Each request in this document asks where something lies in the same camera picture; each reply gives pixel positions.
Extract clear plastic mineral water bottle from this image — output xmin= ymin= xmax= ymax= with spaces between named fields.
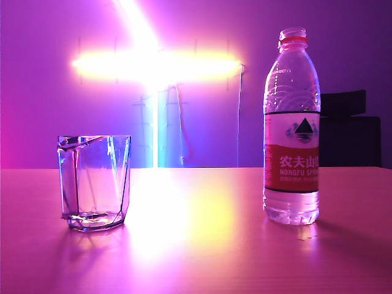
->
xmin=263 ymin=27 xmax=322 ymax=227

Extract clear faceted glass mug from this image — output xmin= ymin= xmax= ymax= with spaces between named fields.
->
xmin=57 ymin=134 xmax=132 ymax=233

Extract long vertical glowing light strip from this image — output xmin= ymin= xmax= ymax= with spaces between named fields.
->
xmin=110 ymin=0 xmax=184 ymax=168

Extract horizontal glowing light strip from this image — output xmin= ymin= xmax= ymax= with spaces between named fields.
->
xmin=71 ymin=50 xmax=244 ymax=84

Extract dark chair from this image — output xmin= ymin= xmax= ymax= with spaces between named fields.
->
xmin=318 ymin=89 xmax=382 ymax=168

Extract thin short wall cable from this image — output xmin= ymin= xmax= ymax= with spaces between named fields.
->
xmin=174 ymin=84 xmax=186 ymax=168

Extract thin long wall cable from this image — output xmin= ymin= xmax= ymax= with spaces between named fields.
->
xmin=235 ymin=62 xmax=246 ymax=168

